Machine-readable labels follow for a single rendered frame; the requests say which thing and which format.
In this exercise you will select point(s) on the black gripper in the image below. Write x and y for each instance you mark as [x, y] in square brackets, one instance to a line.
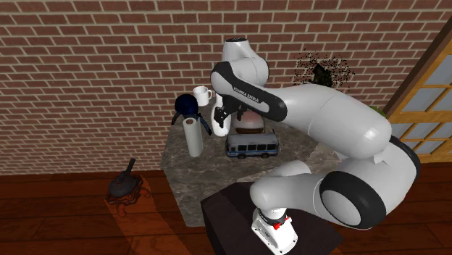
[229, 106]

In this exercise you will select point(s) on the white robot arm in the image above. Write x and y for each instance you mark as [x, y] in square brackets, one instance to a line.
[339, 120]

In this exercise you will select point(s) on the pink and brown round pot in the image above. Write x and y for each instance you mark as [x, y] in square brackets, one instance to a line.
[249, 123]

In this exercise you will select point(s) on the white vase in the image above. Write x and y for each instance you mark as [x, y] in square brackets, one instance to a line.
[220, 131]

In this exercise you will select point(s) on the white mug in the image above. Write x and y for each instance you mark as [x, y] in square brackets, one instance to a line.
[201, 95]

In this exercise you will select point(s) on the blue and white toy bus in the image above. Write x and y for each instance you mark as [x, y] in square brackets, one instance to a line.
[252, 144]

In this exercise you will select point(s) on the white paper towel roll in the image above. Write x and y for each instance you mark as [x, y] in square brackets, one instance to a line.
[193, 139]

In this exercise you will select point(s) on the dark speckled plant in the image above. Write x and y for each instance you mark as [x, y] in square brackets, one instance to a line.
[323, 76]

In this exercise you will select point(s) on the dark robot stand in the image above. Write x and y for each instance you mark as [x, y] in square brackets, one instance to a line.
[226, 219]

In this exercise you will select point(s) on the black figure on red-brown base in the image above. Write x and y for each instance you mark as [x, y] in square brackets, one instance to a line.
[123, 189]

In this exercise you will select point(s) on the green leafy plant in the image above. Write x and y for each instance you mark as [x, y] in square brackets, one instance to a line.
[378, 111]

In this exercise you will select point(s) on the yellow framed window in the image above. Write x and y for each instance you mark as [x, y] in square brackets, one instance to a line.
[423, 106]

